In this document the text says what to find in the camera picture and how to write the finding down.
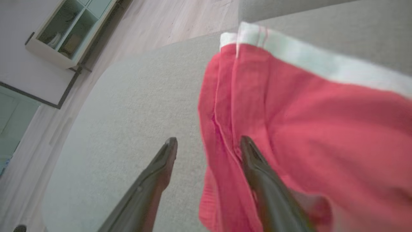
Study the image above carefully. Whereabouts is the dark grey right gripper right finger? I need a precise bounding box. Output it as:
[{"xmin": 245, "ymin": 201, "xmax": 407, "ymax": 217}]
[{"xmin": 240, "ymin": 136, "xmax": 315, "ymax": 232}]

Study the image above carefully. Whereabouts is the large grey sofa seat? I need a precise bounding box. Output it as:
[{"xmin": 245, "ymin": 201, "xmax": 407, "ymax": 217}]
[{"xmin": 42, "ymin": 0, "xmax": 412, "ymax": 232}]

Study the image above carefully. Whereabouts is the red jersey with white sleeves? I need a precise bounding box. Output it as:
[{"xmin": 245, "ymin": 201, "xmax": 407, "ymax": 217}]
[{"xmin": 197, "ymin": 22, "xmax": 412, "ymax": 232}]

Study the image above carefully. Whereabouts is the grey sofa seat cushion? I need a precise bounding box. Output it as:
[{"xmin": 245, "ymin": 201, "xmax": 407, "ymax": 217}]
[{"xmin": 238, "ymin": 0, "xmax": 354, "ymax": 24}]

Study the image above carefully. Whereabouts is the mint and white low cabinet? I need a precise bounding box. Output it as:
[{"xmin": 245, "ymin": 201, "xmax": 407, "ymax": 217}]
[{"xmin": 0, "ymin": 0, "xmax": 126, "ymax": 176}]

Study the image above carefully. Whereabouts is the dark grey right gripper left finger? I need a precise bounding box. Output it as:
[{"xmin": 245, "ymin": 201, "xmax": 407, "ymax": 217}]
[{"xmin": 98, "ymin": 137, "xmax": 178, "ymax": 232}]

